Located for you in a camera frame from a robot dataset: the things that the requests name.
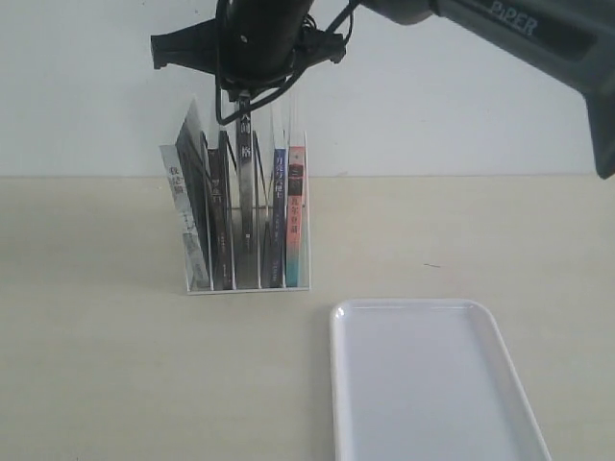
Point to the grey white leaning book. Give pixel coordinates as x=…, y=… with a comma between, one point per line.
x=185, y=171

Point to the dark blue book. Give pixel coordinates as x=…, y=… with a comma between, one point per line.
x=277, y=225

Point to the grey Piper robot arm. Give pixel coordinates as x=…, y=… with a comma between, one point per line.
x=570, y=41

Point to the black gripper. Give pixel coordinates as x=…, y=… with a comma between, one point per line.
x=250, y=45

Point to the black book white title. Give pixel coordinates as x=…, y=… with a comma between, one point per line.
x=245, y=175

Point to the dark brown book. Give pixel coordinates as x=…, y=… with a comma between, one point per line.
x=219, y=195

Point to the white plastic tray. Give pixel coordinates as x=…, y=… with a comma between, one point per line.
x=426, y=379

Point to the white wire book rack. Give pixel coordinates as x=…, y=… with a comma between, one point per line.
x=262, y=162

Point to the pink and teal book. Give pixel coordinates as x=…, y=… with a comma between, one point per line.
x=296, y=173

